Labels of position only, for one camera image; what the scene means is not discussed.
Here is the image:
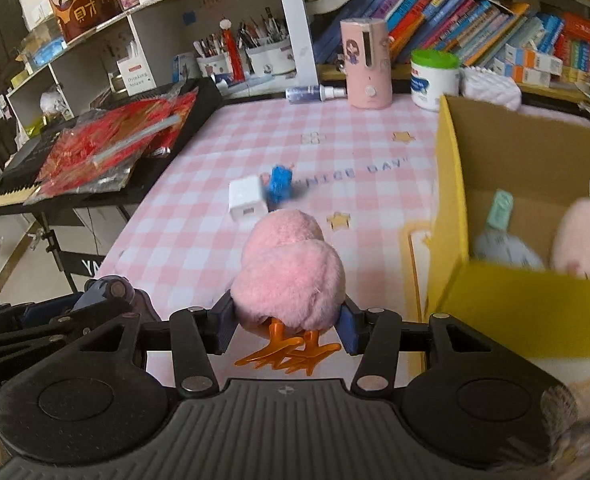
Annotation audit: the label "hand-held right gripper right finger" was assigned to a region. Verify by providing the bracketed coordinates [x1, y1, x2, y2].
[337, 297, 520, 400]

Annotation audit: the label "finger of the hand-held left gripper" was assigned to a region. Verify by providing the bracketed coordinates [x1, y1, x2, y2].
[0, 275, 150, 363]

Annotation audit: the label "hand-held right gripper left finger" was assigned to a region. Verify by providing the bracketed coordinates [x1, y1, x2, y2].
[75, 294, 238, 401]

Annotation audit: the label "pink chick plush toy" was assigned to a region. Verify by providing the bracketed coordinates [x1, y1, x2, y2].
[230, 209, 346, 376]

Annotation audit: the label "yellow cardboard box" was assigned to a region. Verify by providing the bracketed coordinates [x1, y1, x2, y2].
[427, 94, 590, 361]

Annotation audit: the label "green correction tape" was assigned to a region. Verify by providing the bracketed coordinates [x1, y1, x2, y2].
[485, 189, 516, 233]

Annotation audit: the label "pink pig plush toy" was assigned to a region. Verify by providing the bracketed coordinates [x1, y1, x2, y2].
[550, 179, 590, 281]

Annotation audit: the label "black keyboard stand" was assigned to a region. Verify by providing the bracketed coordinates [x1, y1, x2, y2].
[27, 195, 140, 293]

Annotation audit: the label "pink checked tablecloth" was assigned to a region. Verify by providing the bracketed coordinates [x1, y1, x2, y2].
[92, 95, 590, 396]

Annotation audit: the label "white cube charger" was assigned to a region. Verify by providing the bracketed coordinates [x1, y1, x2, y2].
[228, 175, 268, 223]

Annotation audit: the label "red packets in plastic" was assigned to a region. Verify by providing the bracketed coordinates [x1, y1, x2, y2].
[35, 91, 199, 197]

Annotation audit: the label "black electronic keyboard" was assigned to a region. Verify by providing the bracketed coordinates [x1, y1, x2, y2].
[0, 77, 224, 218]

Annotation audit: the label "blue plastic toy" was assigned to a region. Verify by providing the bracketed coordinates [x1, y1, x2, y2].
[261, 164, 296, 206]

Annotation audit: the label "white drinking straw box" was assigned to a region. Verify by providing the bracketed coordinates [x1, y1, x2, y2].
[116, 42, 156, 92]

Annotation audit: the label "clear spray bottle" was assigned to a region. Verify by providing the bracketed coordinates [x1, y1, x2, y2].
[285, 85, 348, 103]

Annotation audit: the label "white jar green lid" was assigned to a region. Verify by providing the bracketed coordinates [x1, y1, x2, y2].
[410, 49, 462, 112]

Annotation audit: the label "pink humidifier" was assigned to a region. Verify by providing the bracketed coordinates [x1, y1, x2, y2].
[340, 17, 394, 110]

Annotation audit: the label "large white pen holder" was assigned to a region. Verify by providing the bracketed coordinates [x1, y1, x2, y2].
[240, 10, 296, 78]

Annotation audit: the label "white tissue pack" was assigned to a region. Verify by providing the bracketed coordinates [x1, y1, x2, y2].
[460, 66, 522, 111]

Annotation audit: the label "red fortune figure box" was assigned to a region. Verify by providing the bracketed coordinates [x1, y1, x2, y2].
[43, 0, 123, 43]

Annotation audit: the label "orange blue white carton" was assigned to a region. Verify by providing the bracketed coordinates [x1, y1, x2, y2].
[492, 57, 553, 87]
[504, 42, 564, 75]

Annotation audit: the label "white bookshelf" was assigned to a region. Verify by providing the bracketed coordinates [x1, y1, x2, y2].
[5, 0, 590, 111]

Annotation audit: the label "row of colourful books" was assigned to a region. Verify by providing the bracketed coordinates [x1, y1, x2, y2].
[305, 0, 566, 68]

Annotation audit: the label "red boxed book set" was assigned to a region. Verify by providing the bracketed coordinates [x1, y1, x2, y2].
[557, 12, 590, 83]

